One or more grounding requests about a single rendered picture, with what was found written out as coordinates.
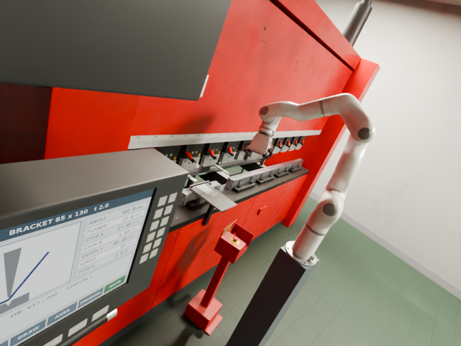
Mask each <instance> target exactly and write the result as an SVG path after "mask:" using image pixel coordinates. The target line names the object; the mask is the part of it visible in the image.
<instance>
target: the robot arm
mask: <svg viewBox="0 0 461 346"><path fill-rule="evenodd" d="M336 114H338V115H340V116H341V118H342V119H343V121H344V123H345V124H346V127H347V128H348V130H349V132H350V135H349V136H348V139H347V142H346V145H345V147H344V149H343V151H342V154H341V157H340V159H339V161H338V164H337V165H336V168H335V170H334V172H333V175H332V177H331V178H330V180H329V182H328V184H327V186H326V187H325V189H324V191H323V192H322V195H321V197H320V200H319V202H318V204H317V206H316V208H315V209H314V211H313V212H312V213H311V215H310V217H309V218H308V220H307V221H306V223H305V225H304V227H303V228H302V230H301V232H300V233H299V235H298V237H297V238H296V241H295V242H294V241H290V242H288V243H287V244H286V245H285V250H286V251H287V254H288V255H289V256H290V257H291V258H292V259H293V260H294V261H296V262H298V263H299V264H302V265H304V266H314V265H315V264H316V261H317V259H316V256H315V255H314V253H315V251H316V249H317V248H318V246H319V245H320V243H321V242H322V240H323V238H324V237H325V235H326V234H327V232H328V230H329V229H330V228H331V226H332V225H334V224H335V222H336V221H337V220H338V218H339V217H340V216H341V214H342V211H343V208H344V200H345V197H346V193H347V191H348V189H349V187H350V185H351V183H352V181H353V179H354V177H355V175H356V173H357V171H358V169H359V167H360V165H361V162H362V160H363V158H364V155H365V153H366V149H367V147H368V144H369V142H371V141H372V140H373V139H374V138H375V136H376V133H377V130H376V128H375V125H374V124H373V122H372V120H371V119H370V118H369V116H368V114H367V112H366V111H365V110H364V108H363V106H362V105H361V104H360V102H359V101H358V100H357V98H356V97H354V96H353V95H351V94H348V93H342V94H338V95H333V96H330V97H325V98H322V99H319V100H314V101H310V102H306V103H303V104H295V103H293V102H275V103H271V104H267V105H265V106H262V107H261V108H260V109H259V116H260V118H261V119H262V122H261V125H260V127H259V130H258V132H257V133H256V135H255V136H254V138H253V139H252V141H251V142H250V143H245V144H244V149H245V151H246V153H245V155H244V161H246V160H247V158H248V156H249V153H250V152H254V153H257V154H260V155H262V156H263V158H262V159H261V162H260V164H259V166H260V167H261V166H262V165H263V164H264V162H265V161H266V160H267V159H269V158H270V157H272V156H273V154H272V152H271V151H270V146H271V143H272V137H273V136H274V135H275V134H274V133H275V130H276V128H277V126H278V124H279V122H280V119H281V117H289V118H292V119H295V120H296V121H298V122H303V121H307V120H311V119H317V118H321V117H326V116H330V115H336ZM247 146H249V149H247ZM268 153H270V154H269V155H268ZM267 155H268V156H267Z"/></svg>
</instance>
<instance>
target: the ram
mask: <svg viewBox="0 0 461 346"><path fill-rule="evenodd" d="M351 74H352V71H351V70H350V69H349V68H348V67H347V66H346V65H345V64H343V63H342V62H341V61H340V60H338V59H337V58H336V57H335V56H334V55H333V54H332V53H331V52H329V51H328V50H327V49H325V48H324V47H323V46H322V45H321V44H320V43H319V42H318V41H316V40H315V39H314V38H313V37H311V36H310V35H309V34H308V33H306V31H305V30H304V29H302V28H301V27H300V26H299V25H297V24H296V23H295V22H294V21H293V20H291V18H289V17H288V16H287V15H286V14H285V13H283V12H282V11H281V10H280V9H278V8H277V7H276V6H275V5H274V4H273V3H272V2H271V1H269V0H232V1H231V4H230V8H229V10H228V14H227V16H226V20H225V22H224V26H223V28H222V32H221V34H220V38H219V41H218V44H217V47H216V50H215V53H214V56H213V59H212V62H211V66H210V68H209V72H208V75H209V79H208V81H207V84H206V87H205V90H204V93H203V96H202V97H200V99H199V100H198V101H191V100H177V99H169V98H162V97H148V96H141V98H140V101H139V106H138V109H137V114H136V118H135V121H134V126H133V129H132V134H131V136H150V135H192V134H215V133H236V132H258V130H259V127H260V125H261V122H262V119H261V118H260V116H259V109H260V108H261V107H262V106H265V105H267V104H271V103H275V102H293V103H295V104H303V103H306V102H310V101H314V100H319V99H322V98H325V97H330V96H333V95H338V94H341V92H342V90H343V89H344V87H345V85H346V83H347V81H348V79H349V77H350V75H351ZM328 118H329V116H326V117H321V118H317V119H311V120H307V121H303V122H298V121H296V120H295V119H292V118H289V117H281V119H280V122H279V124H278V126H277V128H276V130H275V132H279V131H302V130H322V129H323V127H324V125H325V123H326V121H327V119H328ZM253 138H254V136H251V137H227V138H214V139H190V140H177V141H153V142H140V143H129V146H128V149H134V148H152V147H161V146H179V145H188V144H198V143H215V142H225V141H243V140H252V139H253Z"/></svg>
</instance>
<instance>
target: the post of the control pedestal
mask: <svg viewBox="0 0 461 346"><path fill-rule="evenodd" d="M229 264H230V262H229V261H228V260H227V259H225V258H224V257H222V258H221V260H220V262H219V264H218V266H217V268H216V270H215V272H214V275H213V277H212V279H211V281H210V283H209V286H208V288H207V289H206V292H205V294H204V296H203V298H202V300H201V304H202V305H203V306H204V307H205V308H207V307H208V306H209V305H210V303H211V302H212V299H213V297H214V295H215V293H216V291H217V289H218V287H219V285H220V283H221V281H222V278H223V276H224V274H225V272H226V270H227V268H228V266H229Z"/></svg>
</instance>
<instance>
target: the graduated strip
mask: <svg viewBox="0 0 461 346"><path fill-rule="evenodd" d="M314 132H321V130H302V131H279V132H275V133H274V134H275V135H288V134H301V133H314ZM255 135H256V132H236V133H215V134H192V135H150V136H131V138H130V143H140V142H153V141H177V140H190V139H214V138H227V137H251V136H255Z"/></svg>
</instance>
